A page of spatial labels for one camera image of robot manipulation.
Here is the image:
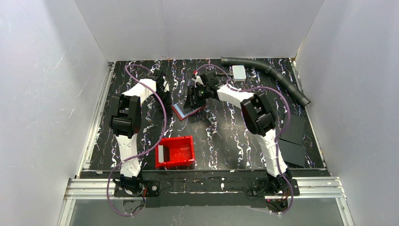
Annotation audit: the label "red plastic bin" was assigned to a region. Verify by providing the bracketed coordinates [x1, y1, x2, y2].
[155, 136, 195, 169]

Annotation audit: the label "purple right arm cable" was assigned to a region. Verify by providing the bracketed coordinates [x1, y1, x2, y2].
[196, 64, 294, 216]

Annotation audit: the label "upper black card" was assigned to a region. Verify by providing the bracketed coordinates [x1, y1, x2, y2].
[280, 114, 306, 145]

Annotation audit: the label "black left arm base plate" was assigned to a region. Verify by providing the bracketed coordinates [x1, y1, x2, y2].
[112, 176, 160, 198]

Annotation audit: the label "aluminium frame rail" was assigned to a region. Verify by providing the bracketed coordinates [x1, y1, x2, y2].
[59, 61, 349, 226]

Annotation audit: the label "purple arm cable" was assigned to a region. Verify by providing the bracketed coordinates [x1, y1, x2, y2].
[196, 64, 294, 216]
[106, 64, 168, 218]

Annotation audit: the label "black grey pliers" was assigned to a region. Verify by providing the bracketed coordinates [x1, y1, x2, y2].
[215, 73, 231, 79]

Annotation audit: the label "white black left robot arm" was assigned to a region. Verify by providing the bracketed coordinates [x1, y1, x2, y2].
[109, 70, 170, 178]

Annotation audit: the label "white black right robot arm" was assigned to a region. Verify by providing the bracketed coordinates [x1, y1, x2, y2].
[184, 72, 287, 178]

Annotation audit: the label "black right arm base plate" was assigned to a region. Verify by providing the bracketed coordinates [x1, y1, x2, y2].
[247, 178, 300, 199]

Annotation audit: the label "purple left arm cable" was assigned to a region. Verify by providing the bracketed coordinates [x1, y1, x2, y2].
[106, 64, 168, 218]

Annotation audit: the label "black card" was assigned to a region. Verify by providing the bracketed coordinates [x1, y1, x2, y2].
[280, 114, 306, 145]
[278, 139, 306, 168]

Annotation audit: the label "white rectangular box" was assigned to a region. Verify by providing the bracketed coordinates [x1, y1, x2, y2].
[231, 65, 247, 82]

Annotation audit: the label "grey corrugated hose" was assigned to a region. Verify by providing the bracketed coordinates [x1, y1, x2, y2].
[220, 56, 311, 107]

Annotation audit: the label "lower black card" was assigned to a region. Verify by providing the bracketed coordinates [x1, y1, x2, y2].
[278, 139, 306, 168]

